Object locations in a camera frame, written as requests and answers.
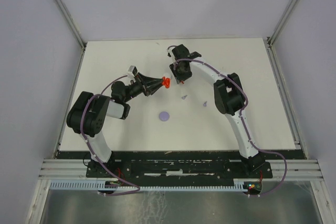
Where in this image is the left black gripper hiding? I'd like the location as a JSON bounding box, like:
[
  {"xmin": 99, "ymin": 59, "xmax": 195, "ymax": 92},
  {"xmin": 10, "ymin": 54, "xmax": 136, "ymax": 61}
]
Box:
[{"xmin": 123, "ymin": 72, "xmax": 164, "ymax": 102}]

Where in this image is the orange round charging case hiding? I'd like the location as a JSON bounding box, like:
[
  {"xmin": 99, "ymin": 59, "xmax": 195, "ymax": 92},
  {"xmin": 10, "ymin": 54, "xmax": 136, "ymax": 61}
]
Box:
[{"xmin": 162, "ymin": 77, "xmax": 171, "ymax": 89}]

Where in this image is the purple round charging case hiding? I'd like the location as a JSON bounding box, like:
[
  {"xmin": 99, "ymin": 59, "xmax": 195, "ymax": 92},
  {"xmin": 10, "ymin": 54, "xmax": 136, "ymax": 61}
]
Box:
[{"xmin": 159, "ymin": 111, "xmax": 170, "ymax": 122}]

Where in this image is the white round charging case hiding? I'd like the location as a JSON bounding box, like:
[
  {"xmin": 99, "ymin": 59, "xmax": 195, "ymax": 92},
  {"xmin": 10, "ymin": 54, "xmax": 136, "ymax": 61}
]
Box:
[{"xmin": 164, "ymin": 72, "xmax": 172, "ymax": 78}]

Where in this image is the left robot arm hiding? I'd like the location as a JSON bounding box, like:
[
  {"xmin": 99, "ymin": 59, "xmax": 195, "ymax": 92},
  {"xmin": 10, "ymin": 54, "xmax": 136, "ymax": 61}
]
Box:
[{"xmin": 66, "ymin": 72, "xmax": 171, "ymax": 177}]

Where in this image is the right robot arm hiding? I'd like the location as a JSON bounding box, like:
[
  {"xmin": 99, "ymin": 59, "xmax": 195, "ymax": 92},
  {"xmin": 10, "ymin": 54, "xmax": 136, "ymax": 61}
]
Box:
[{"xmin": 167, "ymin": 44, "xmax": 265, "ymax": 177}]

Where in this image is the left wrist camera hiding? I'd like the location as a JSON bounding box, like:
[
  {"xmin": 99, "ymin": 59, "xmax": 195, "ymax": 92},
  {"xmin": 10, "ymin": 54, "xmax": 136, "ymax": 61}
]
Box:
[{"xmin": 127, "ymin": 66, "xmax": 138, "ymax": 78}]

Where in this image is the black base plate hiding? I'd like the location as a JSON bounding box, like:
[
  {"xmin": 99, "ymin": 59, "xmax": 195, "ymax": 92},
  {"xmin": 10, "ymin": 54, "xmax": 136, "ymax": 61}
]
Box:
[{"xmin": 86, "ymin": 151, "xmax": 273, "ymax": 184}]

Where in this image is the white slotted cable duct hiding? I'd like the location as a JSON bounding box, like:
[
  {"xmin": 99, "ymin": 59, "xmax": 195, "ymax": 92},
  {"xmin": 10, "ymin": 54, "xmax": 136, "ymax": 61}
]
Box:
[{"xmin": 50, "ymin": 179, "xmax": 247, "ymax": 191}]

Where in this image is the right aluminium frame post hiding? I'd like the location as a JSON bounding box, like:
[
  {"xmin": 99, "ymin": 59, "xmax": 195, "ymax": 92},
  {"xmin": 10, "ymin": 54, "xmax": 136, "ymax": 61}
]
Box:
[{"xmin": 267, "ymin": 0, "xmax": 300, "ymax": 48}]

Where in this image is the aluminium frame post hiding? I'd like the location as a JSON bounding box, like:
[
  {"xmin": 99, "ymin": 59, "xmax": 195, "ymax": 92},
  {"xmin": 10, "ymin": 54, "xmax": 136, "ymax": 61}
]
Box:
[
  {"xmin": 54, "ymin": 0, "xmax": 87, "ymax": 49},
  {"xmin": 267, "ymin": 0, "xmax": 300, "ymax": 48}
]

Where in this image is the left aluminium frame post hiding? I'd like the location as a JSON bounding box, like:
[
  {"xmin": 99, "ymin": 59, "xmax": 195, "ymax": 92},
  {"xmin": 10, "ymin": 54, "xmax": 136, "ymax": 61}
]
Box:
[{"xmin": 54, "ymin": 0, "xmax": 87, "ymax": 49}]

